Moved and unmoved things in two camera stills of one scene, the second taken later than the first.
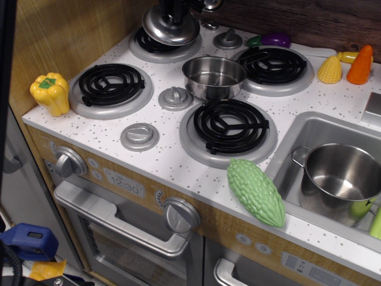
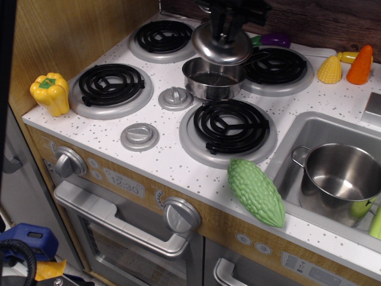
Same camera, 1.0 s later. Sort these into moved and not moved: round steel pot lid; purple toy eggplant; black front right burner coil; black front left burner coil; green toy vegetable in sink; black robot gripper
Moved: round steel pot lid; black robot gripper
Not moved: green toy vegetable in sink; black front left burner coil; purple toy eggplant; black front right burner coil
